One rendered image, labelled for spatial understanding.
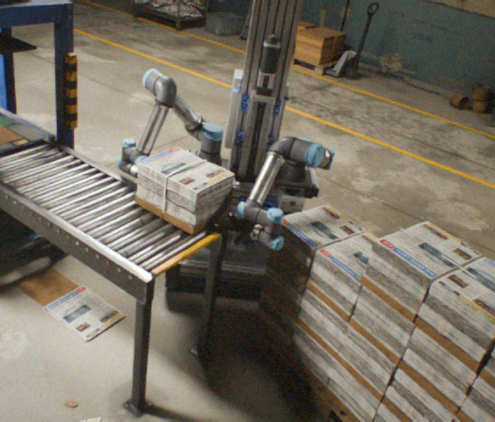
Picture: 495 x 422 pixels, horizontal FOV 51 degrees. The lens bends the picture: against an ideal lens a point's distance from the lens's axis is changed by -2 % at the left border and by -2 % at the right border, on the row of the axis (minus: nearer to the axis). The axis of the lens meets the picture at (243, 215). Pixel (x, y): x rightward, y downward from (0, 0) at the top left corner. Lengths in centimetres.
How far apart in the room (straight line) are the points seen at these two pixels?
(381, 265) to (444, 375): 49
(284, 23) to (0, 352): 227
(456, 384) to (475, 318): 30
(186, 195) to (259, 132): 86
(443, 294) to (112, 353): 174
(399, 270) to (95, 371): 161
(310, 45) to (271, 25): 564
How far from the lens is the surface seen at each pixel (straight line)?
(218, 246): 252
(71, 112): 333
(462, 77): 892
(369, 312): 235
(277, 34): 296
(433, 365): 224
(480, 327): 205
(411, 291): 217
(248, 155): 310
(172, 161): 257
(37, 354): 300
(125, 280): 225
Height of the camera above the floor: 216
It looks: 31 degrees down
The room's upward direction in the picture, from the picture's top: 10 degrees clockwise
